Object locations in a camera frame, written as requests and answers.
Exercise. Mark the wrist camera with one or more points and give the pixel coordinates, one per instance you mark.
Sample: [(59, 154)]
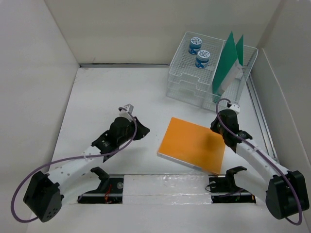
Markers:
[(234, 107), (126, 111)]

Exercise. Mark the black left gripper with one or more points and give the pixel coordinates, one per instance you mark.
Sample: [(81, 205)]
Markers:
[(142, 131)]

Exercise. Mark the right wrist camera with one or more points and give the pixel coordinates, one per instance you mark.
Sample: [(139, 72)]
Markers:
[(234, 107)]

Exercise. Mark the white wire desk organizer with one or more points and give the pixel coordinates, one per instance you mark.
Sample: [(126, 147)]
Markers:
[(193, 85)]

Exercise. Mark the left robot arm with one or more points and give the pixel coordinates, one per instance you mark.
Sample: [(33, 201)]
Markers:
[(46, 192)]

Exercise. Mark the green notebook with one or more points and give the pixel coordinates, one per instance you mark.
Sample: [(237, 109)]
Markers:
[(229, 66)]

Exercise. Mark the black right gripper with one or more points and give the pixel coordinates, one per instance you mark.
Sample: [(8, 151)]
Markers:
[(214, 125)]

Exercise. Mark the orange notebook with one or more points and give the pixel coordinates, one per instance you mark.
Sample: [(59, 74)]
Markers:
[(192, 145)]

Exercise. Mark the blue white jar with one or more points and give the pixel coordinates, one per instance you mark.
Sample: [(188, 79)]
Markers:
[(195, 45), (202, 59)]

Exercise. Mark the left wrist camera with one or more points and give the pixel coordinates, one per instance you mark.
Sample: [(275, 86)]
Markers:
[(126, 111)]

